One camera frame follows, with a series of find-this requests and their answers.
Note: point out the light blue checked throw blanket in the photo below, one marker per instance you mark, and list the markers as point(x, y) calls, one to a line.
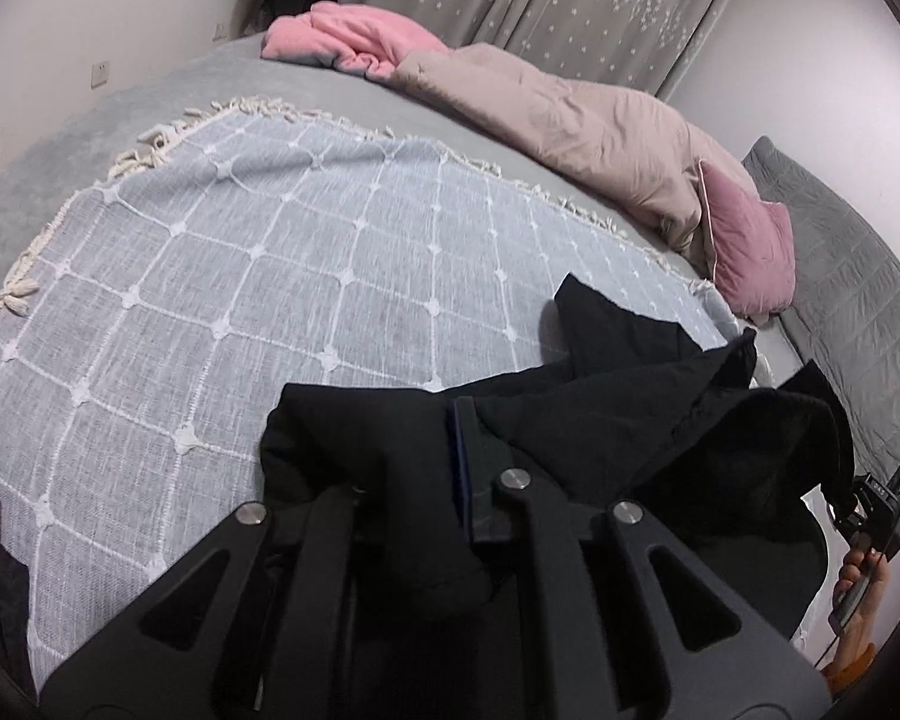
point(97, 507)

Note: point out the grey bed sheet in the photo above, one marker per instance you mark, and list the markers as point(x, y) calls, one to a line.
point(120, 105)

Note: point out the person's right hand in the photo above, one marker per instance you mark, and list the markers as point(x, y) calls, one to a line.
point(856, 636)

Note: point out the pink fleece blanket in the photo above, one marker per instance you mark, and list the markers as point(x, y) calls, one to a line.
point(357, 40)

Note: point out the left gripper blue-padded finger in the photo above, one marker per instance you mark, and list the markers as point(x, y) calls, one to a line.
point(488, 480)

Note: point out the large black coat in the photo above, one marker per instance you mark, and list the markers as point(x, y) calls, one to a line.
point(661, 559)

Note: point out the grey quilted headboard cushion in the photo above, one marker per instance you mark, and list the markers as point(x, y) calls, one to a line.
point(845, 314)

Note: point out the beige duvet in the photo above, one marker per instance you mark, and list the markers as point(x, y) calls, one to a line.
point(625, 146)

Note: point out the pink velvet pillow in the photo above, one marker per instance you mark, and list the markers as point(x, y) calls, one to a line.
point(751, 249)

